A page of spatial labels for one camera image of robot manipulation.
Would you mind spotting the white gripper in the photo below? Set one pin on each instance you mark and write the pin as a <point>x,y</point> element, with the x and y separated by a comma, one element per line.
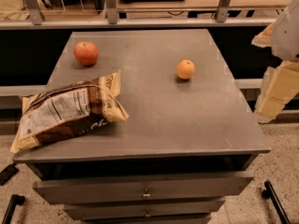
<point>289,34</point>

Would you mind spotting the small orange fruit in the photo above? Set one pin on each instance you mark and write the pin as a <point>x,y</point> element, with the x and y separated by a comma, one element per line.
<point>185,69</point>

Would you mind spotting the grey drawer cabinet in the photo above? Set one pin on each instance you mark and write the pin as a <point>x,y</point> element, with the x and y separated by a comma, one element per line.
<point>175,126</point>

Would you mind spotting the black right base leg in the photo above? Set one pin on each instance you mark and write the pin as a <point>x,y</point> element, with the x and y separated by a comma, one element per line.
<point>269,193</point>

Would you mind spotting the black base leg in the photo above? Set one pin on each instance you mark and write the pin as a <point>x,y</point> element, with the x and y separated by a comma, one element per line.
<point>269,193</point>
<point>13,202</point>

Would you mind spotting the red apple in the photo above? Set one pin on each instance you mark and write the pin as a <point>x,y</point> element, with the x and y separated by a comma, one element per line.
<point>86,53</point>

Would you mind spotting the brown yellow snack bag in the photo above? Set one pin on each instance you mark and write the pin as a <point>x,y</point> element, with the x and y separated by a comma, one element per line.
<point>68,112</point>

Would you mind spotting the grey metal railing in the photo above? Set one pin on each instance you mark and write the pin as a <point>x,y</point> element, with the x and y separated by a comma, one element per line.
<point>85,14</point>

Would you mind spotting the upper grey drawer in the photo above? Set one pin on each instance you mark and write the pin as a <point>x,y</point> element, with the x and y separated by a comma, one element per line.
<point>142,187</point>

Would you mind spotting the grey drawer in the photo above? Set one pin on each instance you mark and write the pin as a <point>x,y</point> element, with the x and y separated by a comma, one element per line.
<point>142,187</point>
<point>95,211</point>

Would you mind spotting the lower grey drawer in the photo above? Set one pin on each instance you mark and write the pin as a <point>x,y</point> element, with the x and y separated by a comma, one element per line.
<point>95,211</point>

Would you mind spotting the black flat floor object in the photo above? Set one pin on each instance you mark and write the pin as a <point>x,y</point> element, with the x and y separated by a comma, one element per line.
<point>7,173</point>

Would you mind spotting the black left base leg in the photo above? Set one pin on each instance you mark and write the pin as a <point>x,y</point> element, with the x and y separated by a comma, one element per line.
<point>13,202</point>

